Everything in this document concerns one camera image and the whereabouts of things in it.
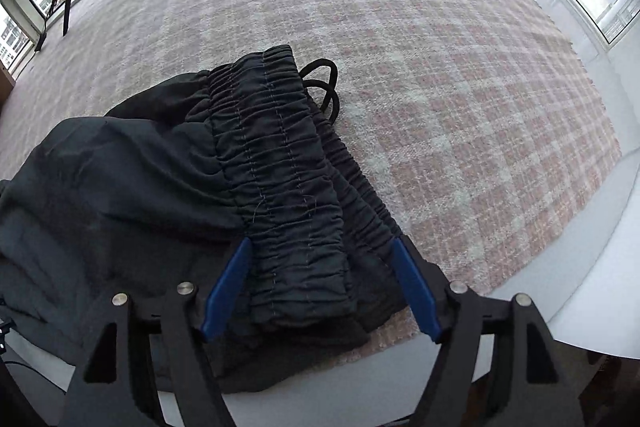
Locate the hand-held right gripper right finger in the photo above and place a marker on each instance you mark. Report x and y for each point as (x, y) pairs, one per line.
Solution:
(415, 287)

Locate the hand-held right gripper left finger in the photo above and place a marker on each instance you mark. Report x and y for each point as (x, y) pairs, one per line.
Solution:
(227, 287)

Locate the black pants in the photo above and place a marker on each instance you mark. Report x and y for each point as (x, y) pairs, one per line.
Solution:
(150, 182)

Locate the plaid blanket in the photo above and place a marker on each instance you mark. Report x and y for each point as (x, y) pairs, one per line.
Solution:
(425, 82)

